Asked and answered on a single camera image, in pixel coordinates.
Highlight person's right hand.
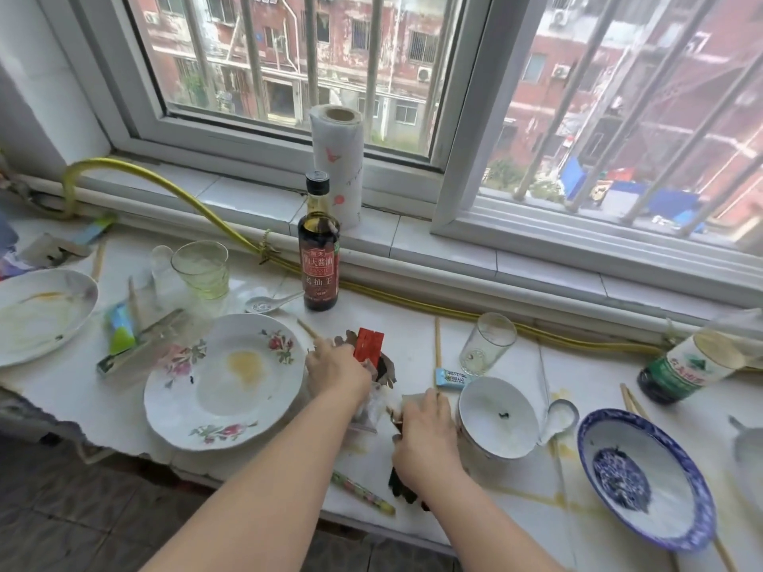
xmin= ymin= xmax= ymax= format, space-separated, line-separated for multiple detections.
xmin=390 ymin=388 xmax=473 ymax=500

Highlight person's left hand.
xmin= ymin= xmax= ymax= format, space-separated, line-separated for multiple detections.
xmin=304 ymin=336 xmax=374 ymax=415

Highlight red snack wrapper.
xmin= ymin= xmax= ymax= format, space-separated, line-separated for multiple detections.
xmin=352 ymin=327 xmax=385 ymax=370

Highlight black wrapper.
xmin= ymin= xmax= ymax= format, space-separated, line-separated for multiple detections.
xmin=387 ymin=404 xmax=430 ymax=513

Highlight small white bowl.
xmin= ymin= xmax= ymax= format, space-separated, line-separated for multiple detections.
xmin=455 ymin=376 xmax=540 ymax=462

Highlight floral rose plate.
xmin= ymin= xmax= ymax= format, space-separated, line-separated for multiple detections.
xmin=142 ymin=313 xmax=308 ymax=452

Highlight blue patterned bowl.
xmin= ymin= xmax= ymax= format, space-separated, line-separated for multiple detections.
xmin=576 ymin=408 xmax=718 ymax=553

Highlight white plate green leaves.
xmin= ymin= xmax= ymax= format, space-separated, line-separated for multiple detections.
xmin=730 ymin=413 xmax=763 ymax=507

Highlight person's left forearm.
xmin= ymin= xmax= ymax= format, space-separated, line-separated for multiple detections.
xmin=142 ymin=386 xmax=374 ymax=572

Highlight person's right forearm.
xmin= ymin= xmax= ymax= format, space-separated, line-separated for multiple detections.
xmin=416 ymin=470 xmax=567 ymax=572

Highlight pink green patterned stick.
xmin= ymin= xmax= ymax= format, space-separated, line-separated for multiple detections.
xmin=331 ymin=470 xmax=397 ymax=518

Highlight blue patterned ceramic spoon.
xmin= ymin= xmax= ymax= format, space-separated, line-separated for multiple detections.
xmin=245 ymin=289 xmax=305 ymax=315

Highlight dark soy sauce bottle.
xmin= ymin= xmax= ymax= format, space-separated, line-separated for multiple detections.
xmin=297 ymin=169 xmax=342 ymax=312

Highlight clear drinking glass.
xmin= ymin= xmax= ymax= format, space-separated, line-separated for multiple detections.
xmin=459 ymin=312 xmax=518 ymax=377

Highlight long white horizontal pipe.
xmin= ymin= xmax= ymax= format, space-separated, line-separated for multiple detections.
xmin=11 ymin=172 xmax=763 ymax=352

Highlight white round soup spoon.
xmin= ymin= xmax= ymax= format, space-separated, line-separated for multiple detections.
xmin=536 ymin=350 xmax=580 ymax=447

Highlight green tinted glass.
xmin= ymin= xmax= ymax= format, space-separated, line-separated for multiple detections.
xmin=171 ymin=240 xmax=230 ymax=302

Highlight paper towel roll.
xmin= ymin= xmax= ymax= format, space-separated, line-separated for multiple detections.
xmin=308 ymin=103 xmax=365 ymax=230

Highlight clear bottle green cap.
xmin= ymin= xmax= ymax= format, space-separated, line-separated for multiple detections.
xmin=636 ymin=327 xmax=749 ymax=406

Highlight red brick apartment building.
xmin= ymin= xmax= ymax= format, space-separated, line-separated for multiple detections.
xmin=128 ymin=0 xmax=763 ymax=233

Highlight grey window security bars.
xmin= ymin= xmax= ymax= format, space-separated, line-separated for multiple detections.
xmin=178 ymin=0 xmax=763 ymax=239

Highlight white window frame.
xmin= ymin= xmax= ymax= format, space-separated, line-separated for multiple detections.
xmin=35 ymin=0 xmax=763 ymax=304

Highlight long yellow gas hose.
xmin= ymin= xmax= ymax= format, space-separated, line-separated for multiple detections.
xmin=59 ymin=157 xmax=763 ymax=373

